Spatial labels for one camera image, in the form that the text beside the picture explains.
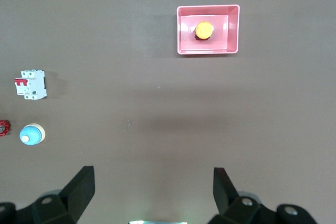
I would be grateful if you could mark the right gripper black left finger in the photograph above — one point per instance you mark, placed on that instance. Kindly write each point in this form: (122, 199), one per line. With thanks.
(76, 195)

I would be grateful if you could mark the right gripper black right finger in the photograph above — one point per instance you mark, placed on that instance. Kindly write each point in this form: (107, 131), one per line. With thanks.
(225, 197)

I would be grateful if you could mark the yellow push button switch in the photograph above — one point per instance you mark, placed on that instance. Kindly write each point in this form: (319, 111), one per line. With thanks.
(204, 30)

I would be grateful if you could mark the blue dome knob cream base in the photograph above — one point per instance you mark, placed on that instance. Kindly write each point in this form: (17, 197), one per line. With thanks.
(31, 134)

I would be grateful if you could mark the red valve handwheel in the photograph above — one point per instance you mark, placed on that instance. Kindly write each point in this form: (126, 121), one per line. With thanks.
(3, 127)

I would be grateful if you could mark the white circuit breaker red lever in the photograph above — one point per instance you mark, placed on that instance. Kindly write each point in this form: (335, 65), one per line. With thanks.
(35, 86)

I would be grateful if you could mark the pink plastic bin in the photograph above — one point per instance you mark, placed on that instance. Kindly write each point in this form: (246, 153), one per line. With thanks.
(233, 30)

